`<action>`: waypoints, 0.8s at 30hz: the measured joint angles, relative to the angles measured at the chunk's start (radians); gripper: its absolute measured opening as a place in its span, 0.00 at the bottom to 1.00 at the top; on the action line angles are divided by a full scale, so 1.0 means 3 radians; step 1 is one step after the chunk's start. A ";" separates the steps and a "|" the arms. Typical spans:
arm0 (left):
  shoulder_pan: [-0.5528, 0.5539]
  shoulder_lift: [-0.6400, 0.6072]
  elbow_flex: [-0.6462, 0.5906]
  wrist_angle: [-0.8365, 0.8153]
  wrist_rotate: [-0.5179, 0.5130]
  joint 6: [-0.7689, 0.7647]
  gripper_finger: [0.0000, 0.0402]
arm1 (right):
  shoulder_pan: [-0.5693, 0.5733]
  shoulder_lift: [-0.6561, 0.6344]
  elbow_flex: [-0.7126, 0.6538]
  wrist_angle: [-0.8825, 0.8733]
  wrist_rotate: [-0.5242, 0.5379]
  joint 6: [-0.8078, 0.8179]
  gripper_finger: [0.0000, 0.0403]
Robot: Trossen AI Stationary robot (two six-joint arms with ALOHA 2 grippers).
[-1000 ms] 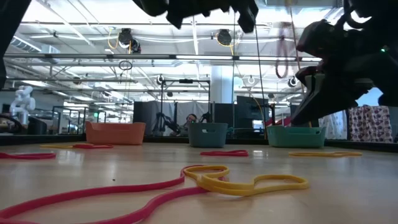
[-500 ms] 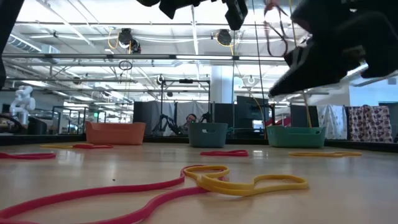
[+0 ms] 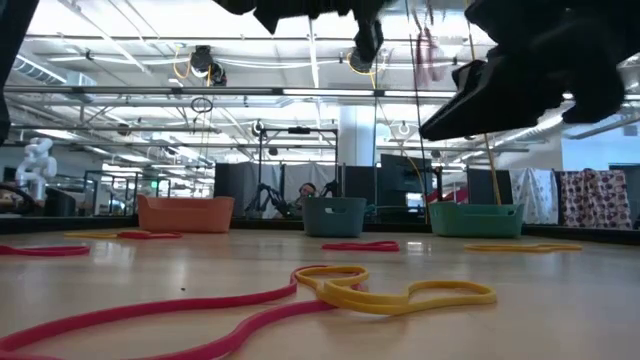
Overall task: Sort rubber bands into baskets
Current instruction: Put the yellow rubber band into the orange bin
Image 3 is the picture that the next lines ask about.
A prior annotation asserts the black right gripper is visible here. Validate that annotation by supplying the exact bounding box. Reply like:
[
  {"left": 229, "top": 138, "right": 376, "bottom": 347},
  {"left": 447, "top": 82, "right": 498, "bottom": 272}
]
[{"left": 420, "top": 0, "right": 640, "bottom": 140}]

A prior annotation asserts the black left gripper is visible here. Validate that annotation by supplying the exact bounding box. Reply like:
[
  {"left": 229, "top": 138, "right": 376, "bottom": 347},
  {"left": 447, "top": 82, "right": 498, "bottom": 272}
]
[{"left": 214, "top": 0, "right": 389, "bottom": 65}]

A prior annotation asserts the yellow rubber band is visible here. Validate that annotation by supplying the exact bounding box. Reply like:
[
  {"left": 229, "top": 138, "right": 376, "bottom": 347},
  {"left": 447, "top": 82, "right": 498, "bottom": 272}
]
[
  {"left": 463, "top": 242, "right": 584, "bottom": 254},
  {"left": 293, "top": 264, "right": 498, "bottom": 317},
  {"left": 63, "top": 230, "right": 121, "bottom": 240}
]

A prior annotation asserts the red rubber band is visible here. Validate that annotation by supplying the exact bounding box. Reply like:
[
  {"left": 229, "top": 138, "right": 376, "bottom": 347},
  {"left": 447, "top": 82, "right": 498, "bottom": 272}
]
[
  {"left": 322, "top": 240, "right": 401, "bottom": 253},
  {"left": 117, "top": 229, "right": 184, "bottom": 241},
  {"left": 0, "top": 243, "right": 92, "bottom": 258},
  {"left": 0, "top": 264, "right": 369, "bottom": 360}
]

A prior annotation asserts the long strip light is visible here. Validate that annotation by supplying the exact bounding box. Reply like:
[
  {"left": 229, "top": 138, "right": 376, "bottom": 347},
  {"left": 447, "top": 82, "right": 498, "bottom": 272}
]
[{"left": 0, "top": 85, "right": 459, "bottom": 100}]

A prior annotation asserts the black panel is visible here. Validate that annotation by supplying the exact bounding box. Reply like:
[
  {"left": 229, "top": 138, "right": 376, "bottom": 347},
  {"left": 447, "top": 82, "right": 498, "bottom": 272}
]
[{"left": 466, "top": 168, "right": 514, "bottom": 205}]

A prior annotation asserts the white building column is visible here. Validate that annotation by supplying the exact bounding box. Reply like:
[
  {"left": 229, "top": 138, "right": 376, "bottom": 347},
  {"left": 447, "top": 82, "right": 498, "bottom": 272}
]
[{"left": 338, "top": 104, "right": 377, "bottom": 166}]

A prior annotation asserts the white patterned cloth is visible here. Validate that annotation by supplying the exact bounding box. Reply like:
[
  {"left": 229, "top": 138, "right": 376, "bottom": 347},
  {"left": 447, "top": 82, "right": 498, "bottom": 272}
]
[{"left": 509, "top": 167, "right": 559, "bottom": 225}]

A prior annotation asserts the green plastic basket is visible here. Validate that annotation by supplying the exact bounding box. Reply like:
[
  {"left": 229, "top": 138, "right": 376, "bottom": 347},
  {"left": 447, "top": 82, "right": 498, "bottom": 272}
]
[{"left": 428, "top": 201, "right": 525, "bottom": 239}]

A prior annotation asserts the red dotted cloth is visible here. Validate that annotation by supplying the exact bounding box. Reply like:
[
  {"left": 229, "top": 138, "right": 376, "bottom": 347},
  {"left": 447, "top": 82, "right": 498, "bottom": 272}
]
[{"left": 558, "top": 169, "right": 633, "bottom": 230}]

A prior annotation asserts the dark grey partition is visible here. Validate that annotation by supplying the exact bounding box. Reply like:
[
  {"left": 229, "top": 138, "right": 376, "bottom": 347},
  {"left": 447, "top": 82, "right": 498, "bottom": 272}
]
[{"left": 213, "top": 162, "right": 282, "bottom": 212}]

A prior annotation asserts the blue-grey plastic basket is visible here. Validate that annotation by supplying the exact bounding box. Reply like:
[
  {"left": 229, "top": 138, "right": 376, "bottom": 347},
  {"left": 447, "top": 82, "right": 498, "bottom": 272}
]
[{"left": 302, "top": 196, "right": 368, "bottom": 238}]

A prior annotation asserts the orange plastic basket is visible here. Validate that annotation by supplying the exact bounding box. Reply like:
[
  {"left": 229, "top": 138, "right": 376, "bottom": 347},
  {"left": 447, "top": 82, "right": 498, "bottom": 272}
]
[{"left": 137, "top": 194, "right": 235, "bottom": 234}]

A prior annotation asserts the long yellow cable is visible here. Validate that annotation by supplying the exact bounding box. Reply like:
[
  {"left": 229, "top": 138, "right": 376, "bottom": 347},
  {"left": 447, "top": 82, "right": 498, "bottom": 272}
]
[{"left": 464, "top": 0, "right": 503, "bottom": 206}]

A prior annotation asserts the long black cable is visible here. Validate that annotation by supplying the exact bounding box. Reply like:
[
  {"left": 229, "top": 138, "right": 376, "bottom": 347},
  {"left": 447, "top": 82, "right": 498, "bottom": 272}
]
[{"left": 403, "top": 0, "right": 431, "bottom": 224}]

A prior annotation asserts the black frame rig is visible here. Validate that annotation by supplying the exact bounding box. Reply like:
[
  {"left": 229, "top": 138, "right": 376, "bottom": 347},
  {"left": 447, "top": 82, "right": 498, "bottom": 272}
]
[{"left": 257, "top": 126, "right": 340, "bottom": 219}]

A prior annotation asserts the black hanging ring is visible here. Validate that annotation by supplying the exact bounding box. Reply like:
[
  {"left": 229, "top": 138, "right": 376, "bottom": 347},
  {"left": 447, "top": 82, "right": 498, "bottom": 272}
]
[{"left": 190, "top": 96, "right": 215, "bottom": 115}]

